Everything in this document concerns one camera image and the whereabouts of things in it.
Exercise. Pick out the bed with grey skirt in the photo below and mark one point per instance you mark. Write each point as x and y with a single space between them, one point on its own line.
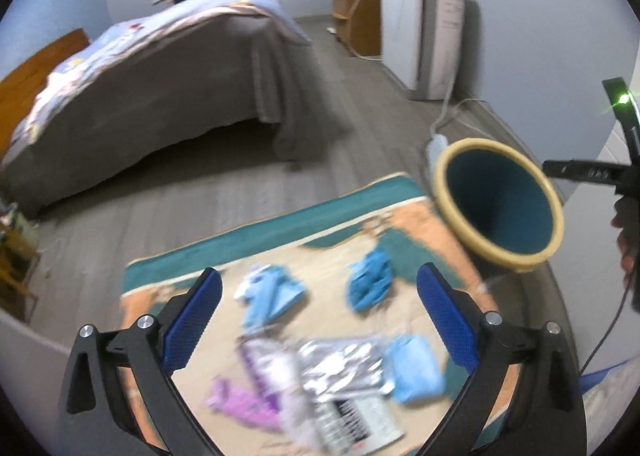
175 85

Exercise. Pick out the blue glove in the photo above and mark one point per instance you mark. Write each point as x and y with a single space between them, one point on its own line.
370 281

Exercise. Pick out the light blue packet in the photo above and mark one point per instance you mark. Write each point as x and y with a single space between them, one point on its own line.
412 368

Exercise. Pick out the white power strip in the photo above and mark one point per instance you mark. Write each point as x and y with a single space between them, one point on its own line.
434 150

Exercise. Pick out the yellow-rimmed teal waste bin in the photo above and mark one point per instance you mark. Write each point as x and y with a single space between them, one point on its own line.
500 196

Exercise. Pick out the teal and orange rug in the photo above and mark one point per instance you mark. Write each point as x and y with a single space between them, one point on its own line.
320 246

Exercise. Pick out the white medicine box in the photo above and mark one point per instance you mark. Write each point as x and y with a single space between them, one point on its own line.
360 421

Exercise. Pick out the wooden headboard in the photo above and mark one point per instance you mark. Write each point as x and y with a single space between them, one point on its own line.
30 80

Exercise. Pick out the silver foil pack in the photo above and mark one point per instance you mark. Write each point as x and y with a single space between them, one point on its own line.
340 363

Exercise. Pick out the wooden side shelf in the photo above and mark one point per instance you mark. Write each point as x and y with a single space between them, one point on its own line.
20 266

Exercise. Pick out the purple and white wrapper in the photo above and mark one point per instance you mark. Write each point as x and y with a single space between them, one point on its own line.
272 366

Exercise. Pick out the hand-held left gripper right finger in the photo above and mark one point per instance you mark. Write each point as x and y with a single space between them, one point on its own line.
447 321

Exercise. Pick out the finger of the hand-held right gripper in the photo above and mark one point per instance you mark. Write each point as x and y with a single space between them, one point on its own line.
580 170

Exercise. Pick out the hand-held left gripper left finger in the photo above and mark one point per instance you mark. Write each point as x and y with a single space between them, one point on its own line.
192 321

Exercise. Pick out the purple glove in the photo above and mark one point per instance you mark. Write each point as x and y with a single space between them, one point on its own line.
240 401

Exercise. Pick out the person's right hand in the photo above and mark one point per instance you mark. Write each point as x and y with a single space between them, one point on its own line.
627 246

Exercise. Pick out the wooden cabinet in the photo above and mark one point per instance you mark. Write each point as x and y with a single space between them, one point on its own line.
367 20

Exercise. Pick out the white cabinet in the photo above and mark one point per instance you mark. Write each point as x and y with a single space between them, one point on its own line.
410 35

